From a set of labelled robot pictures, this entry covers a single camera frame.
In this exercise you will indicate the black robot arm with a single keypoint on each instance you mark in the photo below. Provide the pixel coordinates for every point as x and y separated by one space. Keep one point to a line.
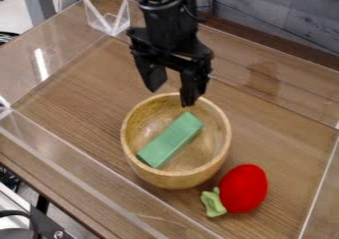
167 44

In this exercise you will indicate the red plush strawberry toy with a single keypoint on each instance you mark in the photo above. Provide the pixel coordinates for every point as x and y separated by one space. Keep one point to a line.
239 193

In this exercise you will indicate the black bracket with bolt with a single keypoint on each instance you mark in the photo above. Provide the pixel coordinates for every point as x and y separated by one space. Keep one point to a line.
49 228

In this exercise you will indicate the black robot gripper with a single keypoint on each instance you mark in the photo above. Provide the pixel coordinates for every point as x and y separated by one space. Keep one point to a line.
167 43

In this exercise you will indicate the green rectangular block stick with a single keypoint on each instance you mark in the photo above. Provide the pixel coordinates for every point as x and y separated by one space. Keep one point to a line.
162 148

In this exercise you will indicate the brown wooden bowl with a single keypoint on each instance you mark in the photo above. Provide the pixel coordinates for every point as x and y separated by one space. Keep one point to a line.
201 158

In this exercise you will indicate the clear acrylic tray enclosure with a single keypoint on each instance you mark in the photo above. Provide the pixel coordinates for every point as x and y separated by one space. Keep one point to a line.
69 86

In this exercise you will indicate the black metal table leg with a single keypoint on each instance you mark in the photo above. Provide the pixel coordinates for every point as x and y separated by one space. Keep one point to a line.
43 204

